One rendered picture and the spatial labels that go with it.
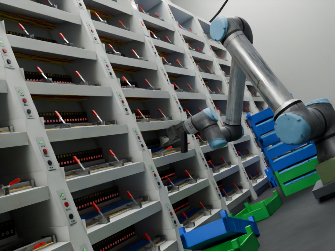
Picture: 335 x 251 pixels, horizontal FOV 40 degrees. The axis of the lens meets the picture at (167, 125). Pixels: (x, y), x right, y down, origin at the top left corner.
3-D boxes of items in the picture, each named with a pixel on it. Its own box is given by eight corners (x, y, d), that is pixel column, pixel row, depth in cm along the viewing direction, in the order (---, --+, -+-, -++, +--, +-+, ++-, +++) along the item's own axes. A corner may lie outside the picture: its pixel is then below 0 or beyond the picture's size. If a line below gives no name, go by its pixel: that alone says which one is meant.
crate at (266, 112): (292, 108, 300) (287, 97, 301) (296, 104, 280) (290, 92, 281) (251, 127, 303) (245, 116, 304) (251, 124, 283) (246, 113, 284)
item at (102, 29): (144, 42, 291) (141, 21, 291) (91, 28, 236) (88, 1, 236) (117, 49, 299) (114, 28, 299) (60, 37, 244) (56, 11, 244)
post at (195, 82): (257, 197, 346) (165, -1, 370) (254, 200, 338) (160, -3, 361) (234, 207, 354) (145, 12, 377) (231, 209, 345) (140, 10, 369)
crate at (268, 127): (298, 119, 299) (292, 108, 300) (302, 116, 279) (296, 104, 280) (255, 138, 302) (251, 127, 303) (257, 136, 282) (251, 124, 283)
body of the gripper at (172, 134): (169, 130, 259) (186, 119, 255) (176, 143, 258) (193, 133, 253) (163, 130, 252) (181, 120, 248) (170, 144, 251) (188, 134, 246)
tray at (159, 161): (196, 155, 280) (193, 140, 280) (153, 168, 225) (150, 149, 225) (166, 159, 288) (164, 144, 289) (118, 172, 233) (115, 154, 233)
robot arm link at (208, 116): (215, 121, 238) (207, 104, 241) (196, 132, 243) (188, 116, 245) (222, 122, 247) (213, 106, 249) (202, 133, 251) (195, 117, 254)
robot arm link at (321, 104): (350, 126, 212) (332, 93, 216) (331, 133, 201) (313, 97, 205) (324, 139, 223) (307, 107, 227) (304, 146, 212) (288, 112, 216)
